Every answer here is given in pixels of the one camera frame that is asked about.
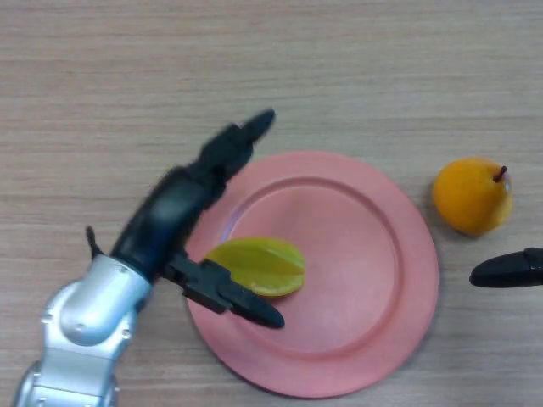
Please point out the orange yellow pear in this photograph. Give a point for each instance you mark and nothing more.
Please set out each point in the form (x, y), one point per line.
(466, 195)

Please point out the pink round plate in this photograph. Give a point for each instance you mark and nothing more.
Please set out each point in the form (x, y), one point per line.
(356, 275)

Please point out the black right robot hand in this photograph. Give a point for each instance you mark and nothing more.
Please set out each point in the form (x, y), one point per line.
(509, 269)

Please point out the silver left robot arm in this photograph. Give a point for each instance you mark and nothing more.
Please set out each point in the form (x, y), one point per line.
(85, 322)

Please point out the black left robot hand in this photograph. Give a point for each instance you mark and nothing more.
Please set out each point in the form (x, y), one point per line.
(165, 220)

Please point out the yellow starfruit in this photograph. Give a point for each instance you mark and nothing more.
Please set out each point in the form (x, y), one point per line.
(263, 263)

